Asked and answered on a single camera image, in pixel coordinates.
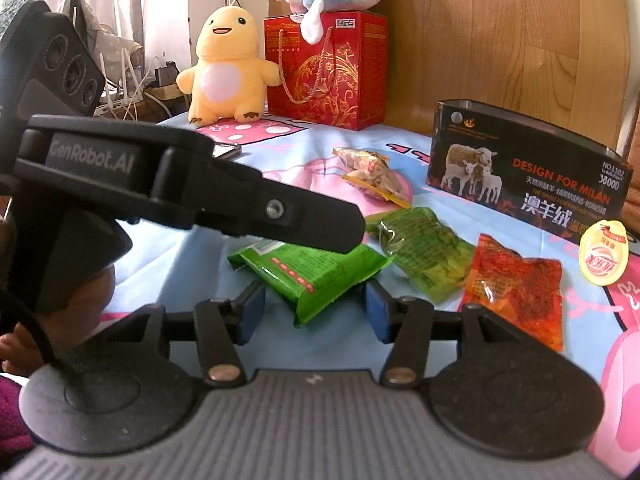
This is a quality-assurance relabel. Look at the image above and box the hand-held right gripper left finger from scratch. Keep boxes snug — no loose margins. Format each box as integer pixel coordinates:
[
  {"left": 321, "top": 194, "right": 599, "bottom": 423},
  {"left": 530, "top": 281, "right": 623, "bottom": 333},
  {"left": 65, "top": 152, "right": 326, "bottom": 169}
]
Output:
[{"left": 102, "top": 280, "right": 266, "bottom": 388}]

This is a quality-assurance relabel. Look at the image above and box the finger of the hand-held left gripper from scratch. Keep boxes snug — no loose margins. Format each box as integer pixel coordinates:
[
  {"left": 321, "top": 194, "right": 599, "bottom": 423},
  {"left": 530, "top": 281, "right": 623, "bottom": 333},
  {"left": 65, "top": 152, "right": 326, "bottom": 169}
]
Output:
[{"left": 115, "top": 149, "right": 366, "bottom": 254}]

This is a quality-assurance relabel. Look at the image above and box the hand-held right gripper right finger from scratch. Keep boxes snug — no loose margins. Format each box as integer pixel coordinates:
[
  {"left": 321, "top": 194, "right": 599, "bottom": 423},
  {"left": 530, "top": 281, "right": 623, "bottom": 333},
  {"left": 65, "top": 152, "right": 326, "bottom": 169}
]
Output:
[{"left": 364, "top": 280, "right": 526, "bottom": 388}]

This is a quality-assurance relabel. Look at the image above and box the person's left hand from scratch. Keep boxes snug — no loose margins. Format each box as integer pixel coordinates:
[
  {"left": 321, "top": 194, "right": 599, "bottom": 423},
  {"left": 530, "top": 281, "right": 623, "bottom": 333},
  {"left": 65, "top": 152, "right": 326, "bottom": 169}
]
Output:
[{"left": 0, "top": 265, "right": 121, "bottom": 376}]

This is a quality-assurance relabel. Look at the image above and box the translucent green snack packet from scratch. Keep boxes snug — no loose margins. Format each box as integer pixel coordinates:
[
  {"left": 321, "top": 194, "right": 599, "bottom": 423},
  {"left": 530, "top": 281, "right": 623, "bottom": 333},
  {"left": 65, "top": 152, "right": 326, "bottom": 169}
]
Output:
[{"left": 365, "top": 206, "right": 477, "bottom": 305}]

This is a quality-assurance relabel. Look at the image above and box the printed blanket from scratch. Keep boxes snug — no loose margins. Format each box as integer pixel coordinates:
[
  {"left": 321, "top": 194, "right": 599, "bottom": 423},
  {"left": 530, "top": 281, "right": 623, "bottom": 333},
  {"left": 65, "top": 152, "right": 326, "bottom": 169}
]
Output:
[{"left": 100, "top": 110, "right": 640, "bottom": 456}]

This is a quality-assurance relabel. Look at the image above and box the beige snack packet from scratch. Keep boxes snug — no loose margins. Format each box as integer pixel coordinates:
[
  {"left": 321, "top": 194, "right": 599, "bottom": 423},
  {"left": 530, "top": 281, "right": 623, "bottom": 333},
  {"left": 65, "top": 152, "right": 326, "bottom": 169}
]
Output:
[{"left": 332, "top": 146, "right": 412, "bottom": 209}]

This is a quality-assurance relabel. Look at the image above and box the white router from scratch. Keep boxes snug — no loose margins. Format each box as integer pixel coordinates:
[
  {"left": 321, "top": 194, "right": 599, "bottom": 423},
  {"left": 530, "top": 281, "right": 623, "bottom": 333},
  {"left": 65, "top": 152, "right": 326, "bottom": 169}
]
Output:
[{"left": 97, "top": 51, "right": 152, "bottom": 118}]

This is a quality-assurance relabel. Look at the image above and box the red snack packet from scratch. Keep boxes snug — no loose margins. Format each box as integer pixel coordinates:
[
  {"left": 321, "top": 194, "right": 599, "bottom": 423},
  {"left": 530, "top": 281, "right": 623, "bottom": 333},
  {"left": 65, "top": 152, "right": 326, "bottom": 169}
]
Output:
[{"left": 460, "top": 232, "right": 565, "bottom": 351}]

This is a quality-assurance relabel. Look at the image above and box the red gift bag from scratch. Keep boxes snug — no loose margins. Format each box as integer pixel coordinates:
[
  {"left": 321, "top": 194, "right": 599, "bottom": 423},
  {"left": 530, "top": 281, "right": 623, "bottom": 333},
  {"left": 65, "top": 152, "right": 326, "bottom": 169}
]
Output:
[{"left": 263, "top": 10, "right": 389, "bottom": 132}]

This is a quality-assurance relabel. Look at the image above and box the beige power strip with charger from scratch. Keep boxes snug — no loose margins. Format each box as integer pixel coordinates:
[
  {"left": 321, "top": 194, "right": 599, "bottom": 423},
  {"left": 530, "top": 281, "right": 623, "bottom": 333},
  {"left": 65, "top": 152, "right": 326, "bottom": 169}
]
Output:
[{"left": 149, "top": 61, "right": 187, "bottom": 102}]

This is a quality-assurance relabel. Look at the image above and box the grey clothes pile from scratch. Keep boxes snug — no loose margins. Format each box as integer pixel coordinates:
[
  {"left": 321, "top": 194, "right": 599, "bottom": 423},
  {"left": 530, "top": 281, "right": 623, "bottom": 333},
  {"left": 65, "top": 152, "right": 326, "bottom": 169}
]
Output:
[{"left": 54, "top": 0, "right": 147, "bottom": 63}]

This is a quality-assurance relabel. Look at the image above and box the yellow chick plush toy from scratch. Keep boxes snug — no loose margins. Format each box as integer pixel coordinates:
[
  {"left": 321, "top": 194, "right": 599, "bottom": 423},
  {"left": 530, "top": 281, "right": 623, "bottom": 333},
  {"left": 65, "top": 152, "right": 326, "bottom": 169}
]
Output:
[{"left": 176, "top": 6, "right": 281, "bottom": 127}]

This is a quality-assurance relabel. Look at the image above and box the black cardboard box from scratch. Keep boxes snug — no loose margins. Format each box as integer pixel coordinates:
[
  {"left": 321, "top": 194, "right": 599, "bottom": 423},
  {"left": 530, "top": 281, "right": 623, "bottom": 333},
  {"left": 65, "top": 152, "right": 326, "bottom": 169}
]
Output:
[{"left": 426, "top": 100, "right": 635, "bottom": 241}]

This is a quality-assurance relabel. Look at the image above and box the maroon fleece clothing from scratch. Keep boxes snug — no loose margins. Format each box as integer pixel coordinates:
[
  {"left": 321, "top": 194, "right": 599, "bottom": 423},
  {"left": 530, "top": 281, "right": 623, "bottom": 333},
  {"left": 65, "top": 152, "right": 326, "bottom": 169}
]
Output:
[{"left": 0, "top": 374, "right": 32, "bottom": 443}]

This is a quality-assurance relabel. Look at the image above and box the yellow jelly cup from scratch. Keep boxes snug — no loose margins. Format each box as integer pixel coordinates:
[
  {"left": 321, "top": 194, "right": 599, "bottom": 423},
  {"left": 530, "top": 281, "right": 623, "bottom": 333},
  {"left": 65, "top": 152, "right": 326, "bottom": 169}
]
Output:
[{"left": 579, "top": 219, "right": 628, "bottom": 286}]

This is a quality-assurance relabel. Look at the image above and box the wooden headboard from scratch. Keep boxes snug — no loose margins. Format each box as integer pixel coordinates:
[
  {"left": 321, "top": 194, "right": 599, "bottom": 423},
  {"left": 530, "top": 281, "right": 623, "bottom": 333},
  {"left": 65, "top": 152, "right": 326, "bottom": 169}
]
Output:
[{"left": 267, "top": 0, "right": 632, "bottom": 161}]

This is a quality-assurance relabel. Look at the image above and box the black cable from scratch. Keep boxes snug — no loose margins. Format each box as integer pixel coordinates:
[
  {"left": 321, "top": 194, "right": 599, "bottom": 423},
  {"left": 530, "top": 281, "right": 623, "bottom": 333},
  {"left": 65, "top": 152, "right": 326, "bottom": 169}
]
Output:
[{"left": 0, "top": 282, "right": 59, "bottom": 368}]

